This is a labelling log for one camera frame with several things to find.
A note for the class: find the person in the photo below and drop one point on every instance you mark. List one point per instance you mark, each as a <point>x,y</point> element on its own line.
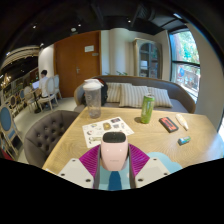
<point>44,85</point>

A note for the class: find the brown wooden door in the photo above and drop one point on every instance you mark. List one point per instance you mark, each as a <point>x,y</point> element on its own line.
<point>71,63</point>

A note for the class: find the pink computer mouse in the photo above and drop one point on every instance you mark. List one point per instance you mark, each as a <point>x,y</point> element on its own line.
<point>114,151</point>

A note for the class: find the white sticker sheet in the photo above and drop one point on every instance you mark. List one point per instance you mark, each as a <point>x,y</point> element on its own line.
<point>96,131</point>

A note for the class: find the blue cloud-shaped mouse pad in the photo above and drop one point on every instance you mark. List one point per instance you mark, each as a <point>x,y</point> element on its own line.
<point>166,162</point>

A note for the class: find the group of white chairs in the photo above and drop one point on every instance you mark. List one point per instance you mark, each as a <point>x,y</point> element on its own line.
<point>51,88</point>

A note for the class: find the white pen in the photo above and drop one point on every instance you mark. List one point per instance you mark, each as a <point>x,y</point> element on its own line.
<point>182,121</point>

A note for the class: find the green drink can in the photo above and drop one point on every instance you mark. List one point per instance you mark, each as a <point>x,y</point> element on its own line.
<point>147,109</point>

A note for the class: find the grey curved sofa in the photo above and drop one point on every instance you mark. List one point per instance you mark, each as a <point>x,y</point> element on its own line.
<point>181,96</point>

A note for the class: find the small teal eraser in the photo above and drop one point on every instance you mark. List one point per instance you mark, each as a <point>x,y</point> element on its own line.
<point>184,140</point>

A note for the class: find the grey tufted armchair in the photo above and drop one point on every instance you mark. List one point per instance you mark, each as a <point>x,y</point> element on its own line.
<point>46,133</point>

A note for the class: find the striped cushion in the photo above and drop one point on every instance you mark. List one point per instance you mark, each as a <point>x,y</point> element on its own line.
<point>160,97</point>
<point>133,96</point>
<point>113,92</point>

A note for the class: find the clear plastic shaker bottle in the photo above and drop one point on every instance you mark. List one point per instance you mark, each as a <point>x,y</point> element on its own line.
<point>93,100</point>

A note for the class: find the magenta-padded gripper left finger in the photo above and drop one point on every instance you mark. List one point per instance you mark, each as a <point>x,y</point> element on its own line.
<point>88,163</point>

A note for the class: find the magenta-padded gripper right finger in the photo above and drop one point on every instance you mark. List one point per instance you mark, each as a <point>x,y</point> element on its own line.
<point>140,163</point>

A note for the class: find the black and red flat box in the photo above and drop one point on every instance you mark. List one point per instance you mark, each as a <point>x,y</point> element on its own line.
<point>168,124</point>

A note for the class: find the arched glass-door cabinet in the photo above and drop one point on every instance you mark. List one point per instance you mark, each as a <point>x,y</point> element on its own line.
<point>148,60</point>

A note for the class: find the open laptop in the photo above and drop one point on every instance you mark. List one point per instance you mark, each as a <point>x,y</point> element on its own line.
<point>35,85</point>

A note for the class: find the black-framed window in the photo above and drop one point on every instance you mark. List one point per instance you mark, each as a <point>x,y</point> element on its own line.
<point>185,66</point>

